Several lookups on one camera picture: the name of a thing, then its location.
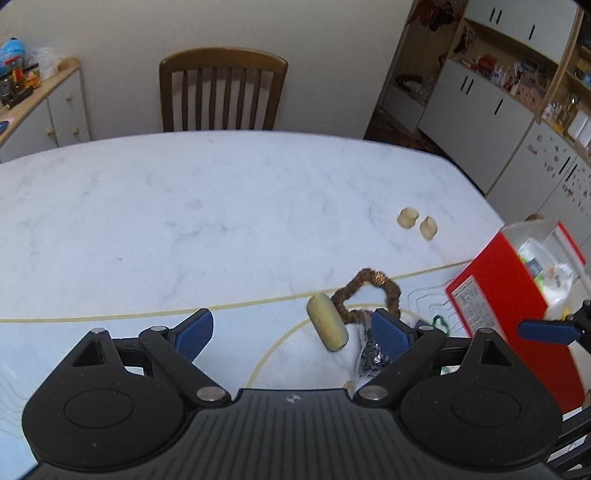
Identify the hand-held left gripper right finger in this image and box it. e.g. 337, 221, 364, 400
353, 309, 514, 405

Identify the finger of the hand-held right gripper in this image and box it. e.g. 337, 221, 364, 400
517, 300, 591, 347

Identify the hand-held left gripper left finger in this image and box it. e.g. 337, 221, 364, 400
71, 308, 232, 408

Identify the clear packet with dark contents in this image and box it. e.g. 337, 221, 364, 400
355, 310, 394, 378

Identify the red cardboard box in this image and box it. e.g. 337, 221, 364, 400
444, 219, 591, 414

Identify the brown scrunchie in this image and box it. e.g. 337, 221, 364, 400
331, 268, 402, 325

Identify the pale yellow oval bar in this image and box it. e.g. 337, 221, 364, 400
307, 294, 349, 352

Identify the small white box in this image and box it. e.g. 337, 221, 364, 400
568, 113, 590, 140

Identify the wooden sideboard with white doors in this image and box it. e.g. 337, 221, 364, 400
0, 56, 90, 163

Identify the row of small shelf ornaments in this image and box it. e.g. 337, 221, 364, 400
455, 28, 550, 100

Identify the brown wooden chair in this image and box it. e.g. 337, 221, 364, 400
159, 46, 289, 134

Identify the clear plastic bag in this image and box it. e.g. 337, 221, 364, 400
25, 46, 62, 80

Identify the blue round toy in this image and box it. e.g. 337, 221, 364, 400
0, 37, 27, 77

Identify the white wall cabinet unit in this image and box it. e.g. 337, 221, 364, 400
365, 0, 591, 223

